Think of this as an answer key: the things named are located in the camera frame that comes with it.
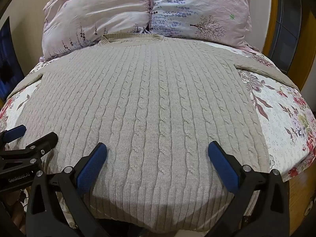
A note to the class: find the dark blue panel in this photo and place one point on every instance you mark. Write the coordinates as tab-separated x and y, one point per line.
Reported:
6	61

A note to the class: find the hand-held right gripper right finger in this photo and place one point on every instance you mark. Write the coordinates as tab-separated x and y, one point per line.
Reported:
224	168

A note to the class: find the pink floral pillow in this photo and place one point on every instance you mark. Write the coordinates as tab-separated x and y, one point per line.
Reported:
93	12

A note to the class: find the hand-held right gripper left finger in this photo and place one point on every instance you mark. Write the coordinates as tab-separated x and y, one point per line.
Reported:
90	171

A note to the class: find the pink tree print pillow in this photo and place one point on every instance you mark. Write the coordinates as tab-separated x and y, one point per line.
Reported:
202	9

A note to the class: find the floral bed sheet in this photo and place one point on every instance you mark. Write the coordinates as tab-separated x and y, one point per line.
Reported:
279	118

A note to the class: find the wooden bed frame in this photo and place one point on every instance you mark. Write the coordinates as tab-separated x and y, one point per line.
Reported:
302	197

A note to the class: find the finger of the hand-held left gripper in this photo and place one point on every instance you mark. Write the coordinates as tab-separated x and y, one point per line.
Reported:
14	132
37	144

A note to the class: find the yellow wooden frame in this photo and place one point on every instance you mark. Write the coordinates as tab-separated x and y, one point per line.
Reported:
269	17

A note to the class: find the dark glass door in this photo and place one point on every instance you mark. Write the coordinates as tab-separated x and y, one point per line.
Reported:
288	22

